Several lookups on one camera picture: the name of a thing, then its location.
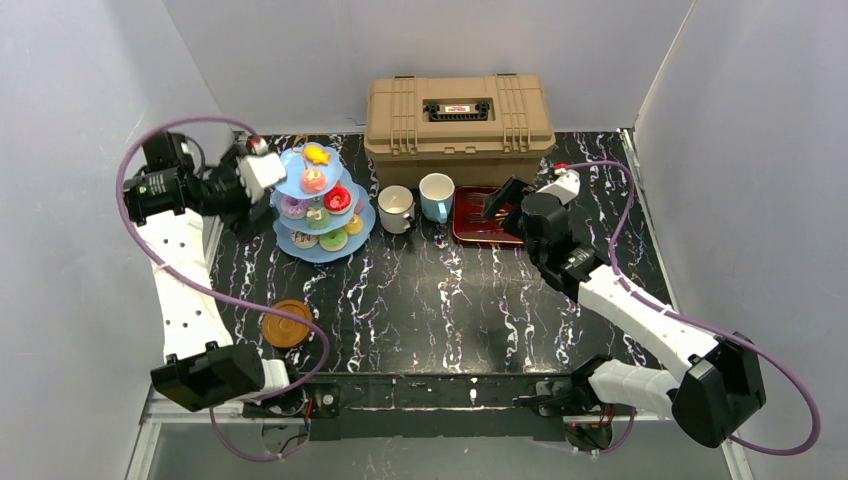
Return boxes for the purple frosted donut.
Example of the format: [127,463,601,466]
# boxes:
[279,195,310,220]

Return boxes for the chocolate sprinkle donut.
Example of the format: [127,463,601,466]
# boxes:
[290,231,320,250]

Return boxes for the green kiwi tart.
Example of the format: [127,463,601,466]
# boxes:
[305,207,332,230]

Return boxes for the blue three-tier cake stand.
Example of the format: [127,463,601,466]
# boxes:
[270,142,377,264]

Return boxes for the light blue mug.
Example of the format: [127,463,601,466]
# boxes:
[419,173,455,224]

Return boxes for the pink round pastry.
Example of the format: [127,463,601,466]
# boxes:
[300,167,328,195]

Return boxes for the green frosted donut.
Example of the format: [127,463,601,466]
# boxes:
[319,228,349,252]

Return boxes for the orange pastry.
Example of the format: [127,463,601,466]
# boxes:
[302,145,331,165]

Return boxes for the white mug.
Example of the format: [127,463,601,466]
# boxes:
[377,185,415,235]

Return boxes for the brown wooden coaster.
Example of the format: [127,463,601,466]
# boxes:
[261,300,313,349]

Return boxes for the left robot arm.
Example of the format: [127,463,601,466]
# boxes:
[123,131,290,412]

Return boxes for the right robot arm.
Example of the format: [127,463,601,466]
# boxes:
[482,173,767,448]

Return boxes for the red serving tray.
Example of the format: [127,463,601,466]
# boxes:
[452,186,523,246]

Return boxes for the tan plastic toolbox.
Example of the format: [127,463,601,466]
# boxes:
[363,74,556,189]

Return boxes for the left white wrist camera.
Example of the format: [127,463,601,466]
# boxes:
[237,152,287,204]

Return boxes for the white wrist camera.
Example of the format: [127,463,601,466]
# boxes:
[538,163,581,207]
[237,152,287,204]

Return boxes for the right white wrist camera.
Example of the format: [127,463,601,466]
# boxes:
[538,163,581,207]

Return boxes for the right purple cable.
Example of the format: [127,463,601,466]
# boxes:
[563,160,823,458]

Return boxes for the aluminium frame rail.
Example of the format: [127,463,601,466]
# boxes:
[140,374,738,425]

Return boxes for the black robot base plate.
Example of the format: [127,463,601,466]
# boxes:
[291,370,637,444]

